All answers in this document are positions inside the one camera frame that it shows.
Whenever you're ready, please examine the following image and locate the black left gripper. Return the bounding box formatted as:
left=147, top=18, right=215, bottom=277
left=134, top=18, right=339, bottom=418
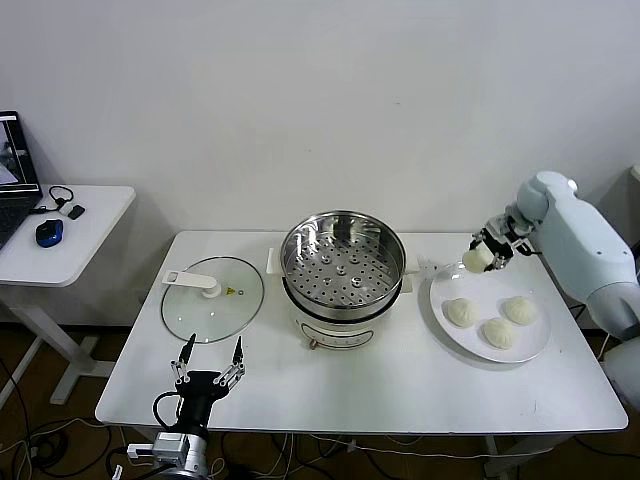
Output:
left=168, top=332, right=247, bottom=430

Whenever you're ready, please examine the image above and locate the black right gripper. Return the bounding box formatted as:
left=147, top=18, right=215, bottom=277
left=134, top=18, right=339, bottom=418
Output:
left=469, top=214, right=533, bottom=274

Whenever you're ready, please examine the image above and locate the white steamed baozi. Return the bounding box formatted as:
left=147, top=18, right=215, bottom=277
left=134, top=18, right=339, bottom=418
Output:
left=445, top=298, right=481, bottom=330
left=501, top=295, right=538, bottom=326
left=462, top=248, right=491, bottom=275
left=481, top=318, right=518, bottom=350

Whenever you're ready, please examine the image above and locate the perforated steel steamer basket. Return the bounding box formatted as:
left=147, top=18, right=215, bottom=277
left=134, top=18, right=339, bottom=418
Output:
left=278, top=211, right=407, bottom=322

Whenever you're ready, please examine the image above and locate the white round plate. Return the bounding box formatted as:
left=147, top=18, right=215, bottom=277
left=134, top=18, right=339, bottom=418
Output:
left=428, top=258, right=553, bottom=365

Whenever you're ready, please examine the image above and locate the white electric cooker base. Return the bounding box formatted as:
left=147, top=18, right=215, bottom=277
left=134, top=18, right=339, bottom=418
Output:
left=267, top=244, right=421, bottom=353

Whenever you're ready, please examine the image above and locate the white side table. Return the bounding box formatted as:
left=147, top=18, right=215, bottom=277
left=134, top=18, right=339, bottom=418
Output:
left=0, top=185, right=137, bottom=406

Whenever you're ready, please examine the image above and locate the blue computer mouse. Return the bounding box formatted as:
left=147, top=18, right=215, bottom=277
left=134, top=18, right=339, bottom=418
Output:
left=35, top=218, right=66, bottom=249

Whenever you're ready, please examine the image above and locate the black laptop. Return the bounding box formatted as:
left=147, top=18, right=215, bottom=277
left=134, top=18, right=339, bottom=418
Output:
left=0, top=110, right=45, bottom=251

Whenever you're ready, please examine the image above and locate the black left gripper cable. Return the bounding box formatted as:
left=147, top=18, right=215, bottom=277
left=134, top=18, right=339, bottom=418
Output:
left=152, top=390, right=182, bottom=435

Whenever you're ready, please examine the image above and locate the glass lid white handle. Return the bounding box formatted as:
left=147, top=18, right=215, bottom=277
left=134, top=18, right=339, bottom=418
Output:
left=160, top=255, right=265, bottom=345

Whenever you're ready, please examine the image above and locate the black floor cable coil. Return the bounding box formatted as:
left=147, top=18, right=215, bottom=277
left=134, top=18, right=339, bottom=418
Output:
left=28, top=430, right=70, bottom=470

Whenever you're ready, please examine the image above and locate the black earphone cable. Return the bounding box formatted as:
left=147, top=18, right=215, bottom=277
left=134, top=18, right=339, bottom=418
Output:
left=29, top=185, right=76, bottom=217

